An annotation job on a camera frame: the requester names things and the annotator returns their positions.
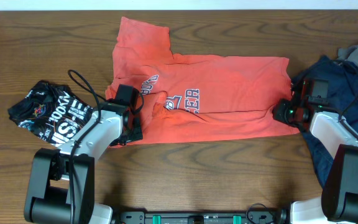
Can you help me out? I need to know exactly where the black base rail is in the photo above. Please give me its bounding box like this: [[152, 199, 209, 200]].
[[110, 203, 290, 224]]

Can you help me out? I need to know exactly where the black printed folded garment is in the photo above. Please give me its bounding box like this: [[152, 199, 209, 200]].
[[7, 80, 93, 146]]

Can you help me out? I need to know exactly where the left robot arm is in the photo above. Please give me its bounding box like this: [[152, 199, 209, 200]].
[[24, 101, 142, 223]]

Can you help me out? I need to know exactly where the grey garment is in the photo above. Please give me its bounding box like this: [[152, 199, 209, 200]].
[[337, 44, 358, 66]]

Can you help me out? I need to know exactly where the red printed t-shirt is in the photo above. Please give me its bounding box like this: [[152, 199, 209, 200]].
[[105, 17, 297, 144]]

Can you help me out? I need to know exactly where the navy blue garment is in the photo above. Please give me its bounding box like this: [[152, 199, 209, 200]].
[[290, 45, 358, 187]]

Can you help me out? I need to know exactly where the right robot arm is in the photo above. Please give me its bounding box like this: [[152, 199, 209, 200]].
[[273, 99, 358, 223]]

